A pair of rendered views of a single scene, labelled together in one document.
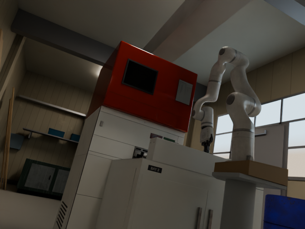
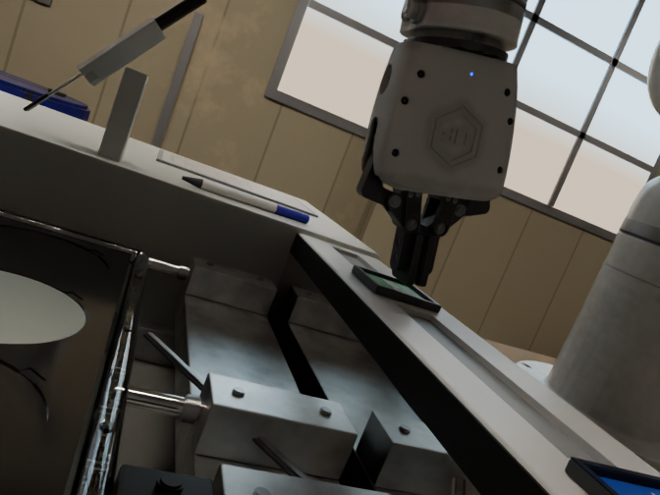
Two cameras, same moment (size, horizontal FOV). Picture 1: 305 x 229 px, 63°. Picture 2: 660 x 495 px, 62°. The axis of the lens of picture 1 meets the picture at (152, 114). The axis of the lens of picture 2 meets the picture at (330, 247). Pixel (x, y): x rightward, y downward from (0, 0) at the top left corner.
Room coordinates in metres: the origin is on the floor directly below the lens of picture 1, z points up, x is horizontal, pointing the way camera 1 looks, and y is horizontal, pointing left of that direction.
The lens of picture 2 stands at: (1.70, 0.02, 1.03)
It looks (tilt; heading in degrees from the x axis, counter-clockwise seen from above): 8 degrees down; 272
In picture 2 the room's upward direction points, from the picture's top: 21 degrees clockwise
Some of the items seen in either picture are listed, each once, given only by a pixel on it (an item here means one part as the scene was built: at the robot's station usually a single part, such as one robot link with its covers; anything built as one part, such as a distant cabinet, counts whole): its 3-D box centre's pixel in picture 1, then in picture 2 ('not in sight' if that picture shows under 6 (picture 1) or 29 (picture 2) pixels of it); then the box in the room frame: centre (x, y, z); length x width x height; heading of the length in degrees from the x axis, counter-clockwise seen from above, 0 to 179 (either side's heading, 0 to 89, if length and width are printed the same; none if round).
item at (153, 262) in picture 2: not in sight; (166, 267); (1.86, -0.46, 0.89); 0.05 x 0.01 x 0.01; 22
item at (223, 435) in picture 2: not in sight; (274, 424); (1.71, -0.26, 0.89); 0.08 x 0.03 x 0.03; 22
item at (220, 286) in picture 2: not in sight; (230, 285); (1.80, -0.48, 0.89); 0.08 x 0.03 x 0.03; 22
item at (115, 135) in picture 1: (140, 142); not in sight; (2.11, 0.05, 1.02); 0.81 x 0.03 x 0.40; 112
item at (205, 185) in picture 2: not in sight; (247, 199); (1.82, -0.54, 0.97); 0.14 x 0.01 x 0.01; 28
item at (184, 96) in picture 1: (139, 97); not in sight; (2.40, 0.16, 1.52); 0.81 x 0.75 x 0.60; 112
